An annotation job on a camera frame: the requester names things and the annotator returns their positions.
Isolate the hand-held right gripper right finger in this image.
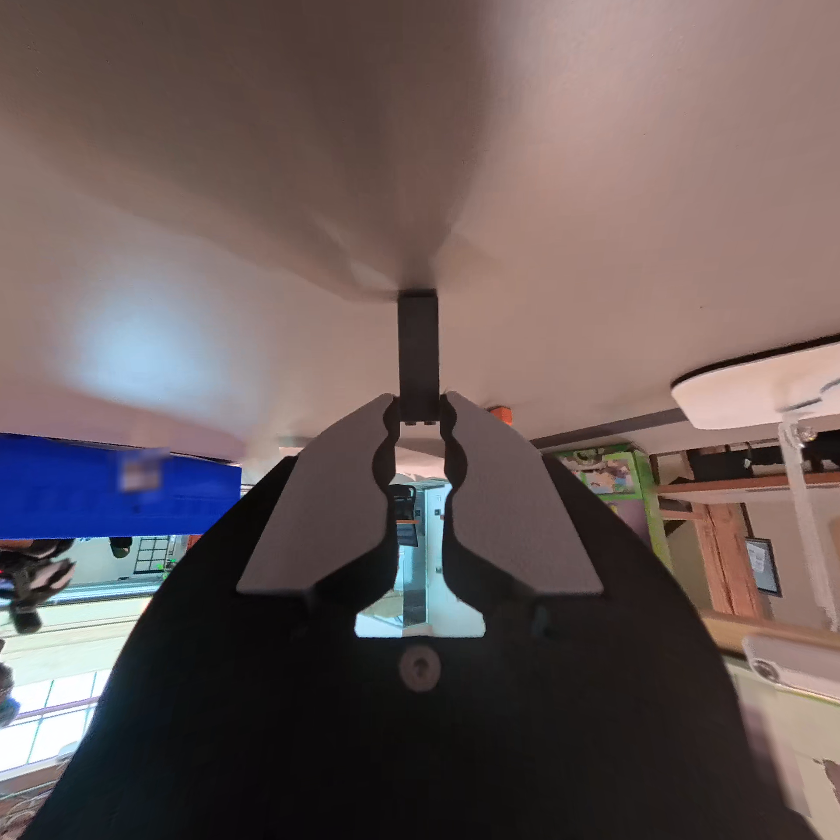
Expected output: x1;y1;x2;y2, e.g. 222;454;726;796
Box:
440;390;606;613

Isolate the long grey toy brick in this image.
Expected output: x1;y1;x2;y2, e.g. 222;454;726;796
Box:
396;289;440;425

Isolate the green toy box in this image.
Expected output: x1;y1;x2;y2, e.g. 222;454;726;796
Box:
551;444;675;572

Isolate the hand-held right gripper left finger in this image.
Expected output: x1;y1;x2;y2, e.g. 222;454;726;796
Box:
235;392;400;613

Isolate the blue storage bin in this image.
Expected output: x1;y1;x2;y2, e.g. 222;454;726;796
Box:
0;432;243;541

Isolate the white smartphone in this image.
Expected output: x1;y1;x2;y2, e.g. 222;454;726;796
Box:
742;631;840;691

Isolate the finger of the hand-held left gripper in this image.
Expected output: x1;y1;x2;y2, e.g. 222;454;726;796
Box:
14;556;76;599

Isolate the wooden post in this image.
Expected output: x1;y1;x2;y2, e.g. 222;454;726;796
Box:
694;504;765;619

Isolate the black picture frame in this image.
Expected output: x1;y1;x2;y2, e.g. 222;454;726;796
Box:
745;536;783;597

